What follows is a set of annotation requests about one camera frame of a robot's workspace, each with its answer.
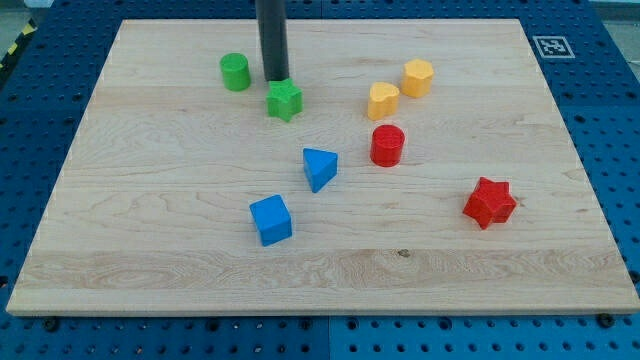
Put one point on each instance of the green star block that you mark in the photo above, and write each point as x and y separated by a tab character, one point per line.
284	99

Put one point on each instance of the green cylinder block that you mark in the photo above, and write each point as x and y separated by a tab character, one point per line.
235	71

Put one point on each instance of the white fiducial marker tag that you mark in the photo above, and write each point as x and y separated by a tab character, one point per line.
553	47

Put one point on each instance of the red star block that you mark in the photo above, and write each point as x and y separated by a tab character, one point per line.
490	202

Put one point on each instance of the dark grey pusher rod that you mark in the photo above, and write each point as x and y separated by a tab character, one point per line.
271	17

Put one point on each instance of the yellow hexagon block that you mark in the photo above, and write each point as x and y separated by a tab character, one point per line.
416	78

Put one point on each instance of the wooden board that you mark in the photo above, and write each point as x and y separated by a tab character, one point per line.
150	213

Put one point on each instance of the red cylinder block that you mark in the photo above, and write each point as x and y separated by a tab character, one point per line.
386	145

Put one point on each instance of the blue cube block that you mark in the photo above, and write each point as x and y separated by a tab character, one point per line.
272	219

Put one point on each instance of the blue triangle block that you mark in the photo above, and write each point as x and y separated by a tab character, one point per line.
320	167

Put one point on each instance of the yellow heart block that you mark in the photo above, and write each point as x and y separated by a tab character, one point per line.
383	100

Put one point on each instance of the yellow black hazard tape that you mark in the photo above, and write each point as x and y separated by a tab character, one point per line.
19	45

